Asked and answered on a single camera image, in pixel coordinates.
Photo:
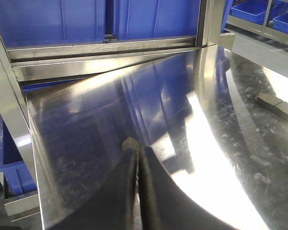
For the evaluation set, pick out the far blue bins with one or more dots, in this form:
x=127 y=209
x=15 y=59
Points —
x=255 y=10

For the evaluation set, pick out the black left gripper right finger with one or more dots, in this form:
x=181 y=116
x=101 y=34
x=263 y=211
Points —
x=163 y=205

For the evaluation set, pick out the middle blue plastic bin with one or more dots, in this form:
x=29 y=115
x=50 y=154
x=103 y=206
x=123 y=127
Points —
x=147 y=19

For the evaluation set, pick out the left blue plastic bin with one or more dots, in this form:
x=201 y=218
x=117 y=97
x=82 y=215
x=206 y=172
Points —
x=51 y=22

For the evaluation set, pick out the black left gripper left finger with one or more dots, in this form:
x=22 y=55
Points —
x=111 y=207

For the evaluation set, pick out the blue bin beside table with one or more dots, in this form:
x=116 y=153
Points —
x=12 y=166

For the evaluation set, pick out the stainless steel rack frame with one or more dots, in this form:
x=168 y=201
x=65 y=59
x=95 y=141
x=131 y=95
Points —
x=44 y=64

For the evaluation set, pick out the blue plastic bin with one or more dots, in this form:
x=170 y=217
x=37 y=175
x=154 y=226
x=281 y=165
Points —
x=51 y=22
x=147 y=19

